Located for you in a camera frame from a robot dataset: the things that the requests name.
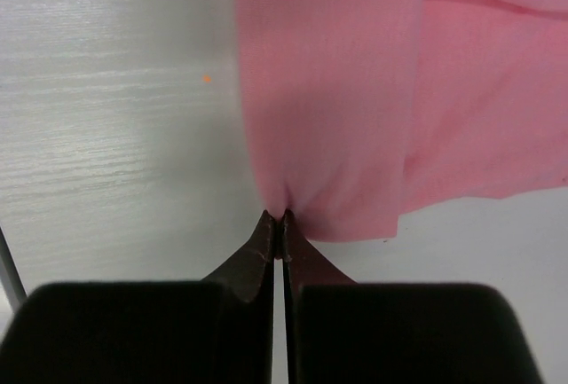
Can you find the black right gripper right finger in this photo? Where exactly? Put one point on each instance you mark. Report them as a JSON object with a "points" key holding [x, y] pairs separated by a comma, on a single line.
{"points": [[341, 331]]}

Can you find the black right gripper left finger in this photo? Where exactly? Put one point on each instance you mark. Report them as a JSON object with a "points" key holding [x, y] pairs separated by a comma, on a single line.
{"points": [[214, 330]]}

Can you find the pink t shirt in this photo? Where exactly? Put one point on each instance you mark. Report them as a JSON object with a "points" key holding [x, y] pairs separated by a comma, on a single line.
{"points": [[358, 111]]}

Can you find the right aluminium frame post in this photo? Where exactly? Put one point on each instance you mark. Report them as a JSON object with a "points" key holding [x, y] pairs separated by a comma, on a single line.
{"points": [[10, 277]]}

